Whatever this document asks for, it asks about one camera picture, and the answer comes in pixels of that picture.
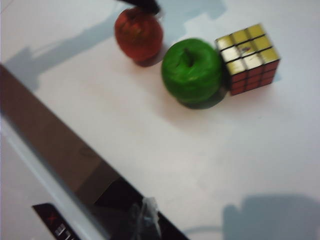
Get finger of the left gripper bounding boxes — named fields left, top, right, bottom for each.
left=115, top=0, right=165, bottom=18

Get black block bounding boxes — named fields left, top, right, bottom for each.
left=94, top=174, right=189, bottom=240

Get Rubik's cube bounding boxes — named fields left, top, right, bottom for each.
left=215, top=22, right=283, bottom=97

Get wrinkled red-orange fruit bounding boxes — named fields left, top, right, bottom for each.
left=114, top=5, right=165, bottom=68

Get green apple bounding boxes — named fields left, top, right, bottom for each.
left=160, top=37, right=224, bottom=106

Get white frame bar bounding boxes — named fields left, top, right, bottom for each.
left=0, top=116, right=111, bottom=240

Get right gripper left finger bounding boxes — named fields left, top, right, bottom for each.
left=129, top=201, right=148, bottom=240

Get black panel with red X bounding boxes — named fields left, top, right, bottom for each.
left=31, top=202, right=79, bottom=240

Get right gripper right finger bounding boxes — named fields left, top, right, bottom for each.
left=144, top=196, right=162, bottom=240

